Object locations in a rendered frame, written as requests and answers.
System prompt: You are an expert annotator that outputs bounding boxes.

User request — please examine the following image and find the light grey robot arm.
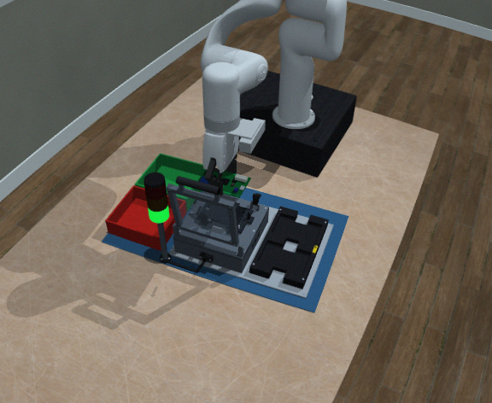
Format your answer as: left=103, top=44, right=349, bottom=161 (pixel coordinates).
left=201, top=0, right=347, bottom=154

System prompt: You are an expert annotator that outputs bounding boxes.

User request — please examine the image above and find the red open-top bin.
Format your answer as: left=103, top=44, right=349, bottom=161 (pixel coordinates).
left=105, top=185, right=175, bottom=251

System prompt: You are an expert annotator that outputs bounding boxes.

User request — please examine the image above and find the green bin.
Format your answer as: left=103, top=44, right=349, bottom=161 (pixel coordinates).
left=135, top=154, right=206, bottom=189

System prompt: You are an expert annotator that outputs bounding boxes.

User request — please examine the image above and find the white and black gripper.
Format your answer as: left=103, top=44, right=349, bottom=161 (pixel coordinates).
left=203, top=126, right=239, bottom=196

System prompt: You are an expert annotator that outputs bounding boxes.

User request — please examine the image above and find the green circuit board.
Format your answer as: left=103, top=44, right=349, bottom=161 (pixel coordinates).
left=198, top=170, right=251, bottom=198

